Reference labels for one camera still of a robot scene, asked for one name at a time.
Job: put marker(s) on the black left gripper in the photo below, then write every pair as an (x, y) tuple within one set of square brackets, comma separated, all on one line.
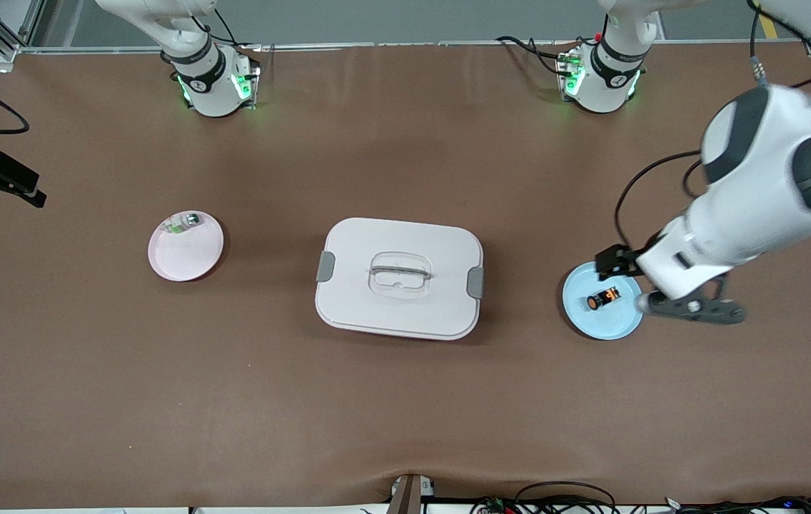
[(622, 261)]

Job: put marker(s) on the light blue round plate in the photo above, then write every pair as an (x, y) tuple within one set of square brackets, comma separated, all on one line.
[(605, 325)]

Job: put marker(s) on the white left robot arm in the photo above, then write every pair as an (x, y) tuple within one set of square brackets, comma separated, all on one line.
[(755, 207)]

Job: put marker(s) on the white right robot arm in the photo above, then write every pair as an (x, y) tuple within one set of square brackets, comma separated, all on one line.
[(209, 86)]

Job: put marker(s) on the metal bracket at table edge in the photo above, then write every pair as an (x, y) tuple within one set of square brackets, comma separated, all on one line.
[(409, 496)]

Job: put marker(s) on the white lidded storage box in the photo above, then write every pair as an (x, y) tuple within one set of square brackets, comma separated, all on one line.
[(377, 307)]

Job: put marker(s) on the pink round plate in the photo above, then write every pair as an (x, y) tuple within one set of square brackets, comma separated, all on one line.
[(184, 257)]

